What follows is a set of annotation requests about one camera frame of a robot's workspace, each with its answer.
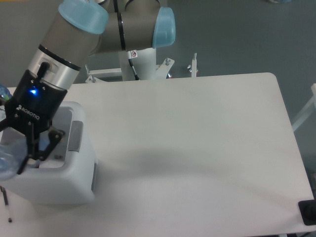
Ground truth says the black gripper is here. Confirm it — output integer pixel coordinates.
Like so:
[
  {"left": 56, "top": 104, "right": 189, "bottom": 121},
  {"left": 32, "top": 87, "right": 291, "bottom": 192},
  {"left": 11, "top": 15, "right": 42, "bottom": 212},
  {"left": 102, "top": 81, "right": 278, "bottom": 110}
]
[{"left": 0, "top": 70, "right": 67, "bottom": 175}]

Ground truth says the clear blue plastic bottle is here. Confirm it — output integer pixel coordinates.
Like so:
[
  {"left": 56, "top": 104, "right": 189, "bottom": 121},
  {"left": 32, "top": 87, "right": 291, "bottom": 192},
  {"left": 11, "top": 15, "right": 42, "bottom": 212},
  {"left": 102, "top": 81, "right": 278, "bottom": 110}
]
[{"left": 0, "top": 139, "right": 27, "bottom": 181}]

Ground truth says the white paper wrapper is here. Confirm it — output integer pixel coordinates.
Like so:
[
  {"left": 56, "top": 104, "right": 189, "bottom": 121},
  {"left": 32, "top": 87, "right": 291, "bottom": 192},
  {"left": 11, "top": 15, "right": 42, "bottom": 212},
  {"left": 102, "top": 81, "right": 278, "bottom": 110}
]
[{"left": 39, "top": 143, "right": 67, "bottom": 168}]

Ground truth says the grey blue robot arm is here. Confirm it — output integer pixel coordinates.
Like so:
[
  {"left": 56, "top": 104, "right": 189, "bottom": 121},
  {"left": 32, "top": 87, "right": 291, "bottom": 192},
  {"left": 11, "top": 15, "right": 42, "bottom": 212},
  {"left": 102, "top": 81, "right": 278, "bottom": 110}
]
[{"left": 0, "top": 0, "right": 176, "bottom": 180}]

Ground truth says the white trash can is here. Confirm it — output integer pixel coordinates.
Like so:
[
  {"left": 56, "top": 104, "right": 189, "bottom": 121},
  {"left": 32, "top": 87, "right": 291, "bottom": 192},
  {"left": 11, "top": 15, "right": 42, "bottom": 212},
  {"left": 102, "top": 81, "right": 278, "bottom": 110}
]
[{"left": 0, "top": 101, "right": 98, "bottom": 204}]

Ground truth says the blue bottle at left edge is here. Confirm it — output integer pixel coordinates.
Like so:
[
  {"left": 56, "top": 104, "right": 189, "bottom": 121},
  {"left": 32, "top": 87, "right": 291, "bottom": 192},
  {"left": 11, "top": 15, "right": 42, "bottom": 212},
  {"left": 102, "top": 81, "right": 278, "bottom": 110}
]
[{"left": 0, "top": 84, "right": 12, "bottom": 101}]

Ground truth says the black pen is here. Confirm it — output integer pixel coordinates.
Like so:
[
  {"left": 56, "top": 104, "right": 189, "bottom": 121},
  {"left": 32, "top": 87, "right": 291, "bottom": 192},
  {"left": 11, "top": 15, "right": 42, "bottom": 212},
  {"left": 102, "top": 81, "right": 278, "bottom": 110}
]
[{"left": 0, "top": 186, "right": 12, "bottom": 223}]

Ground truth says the black clamp at table corner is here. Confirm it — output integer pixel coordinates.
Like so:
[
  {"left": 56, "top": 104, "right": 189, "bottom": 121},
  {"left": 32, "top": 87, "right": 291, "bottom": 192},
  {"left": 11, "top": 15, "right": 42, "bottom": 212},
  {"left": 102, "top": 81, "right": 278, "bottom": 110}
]
[{"left": 298, "top": 199, "right": 316, "bottom": 226}]

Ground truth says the white left pedestal foot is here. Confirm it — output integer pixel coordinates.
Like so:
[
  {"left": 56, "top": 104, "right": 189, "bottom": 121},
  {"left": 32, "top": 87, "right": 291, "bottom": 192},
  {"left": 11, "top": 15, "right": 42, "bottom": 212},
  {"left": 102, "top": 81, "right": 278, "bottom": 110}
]
[{"left": 85, "top": 64, "right": 122, "bottom": 83}]

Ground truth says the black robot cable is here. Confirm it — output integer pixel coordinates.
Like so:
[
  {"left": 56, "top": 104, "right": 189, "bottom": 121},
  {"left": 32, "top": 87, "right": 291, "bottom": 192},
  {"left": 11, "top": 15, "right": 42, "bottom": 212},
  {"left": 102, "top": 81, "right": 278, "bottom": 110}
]
[{"left": 126, "top": 51, "right": 141, "bottom": 81}]

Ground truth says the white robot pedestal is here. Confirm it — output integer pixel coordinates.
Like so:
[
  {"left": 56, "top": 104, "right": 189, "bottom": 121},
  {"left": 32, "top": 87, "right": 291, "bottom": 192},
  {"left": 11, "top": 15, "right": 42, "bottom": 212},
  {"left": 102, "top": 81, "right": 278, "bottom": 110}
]
[{"left": 118, "top": 48, "right": 175, "bottom": 81}]

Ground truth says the white bracket with bolt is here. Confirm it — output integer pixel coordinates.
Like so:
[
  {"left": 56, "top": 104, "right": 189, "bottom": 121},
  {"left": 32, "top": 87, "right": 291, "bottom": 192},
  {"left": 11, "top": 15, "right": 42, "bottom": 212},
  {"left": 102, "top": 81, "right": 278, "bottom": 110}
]
[{"left": 187, "top": 52, "right": 198, "bottom": 78}]

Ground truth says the white frame at right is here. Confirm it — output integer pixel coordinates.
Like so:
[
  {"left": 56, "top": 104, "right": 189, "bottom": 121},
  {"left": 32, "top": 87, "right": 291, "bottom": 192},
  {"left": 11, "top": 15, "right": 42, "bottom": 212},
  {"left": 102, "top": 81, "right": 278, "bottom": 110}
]
[{"left": 291, "top": 83, "right": 316, "bottom": 132}]

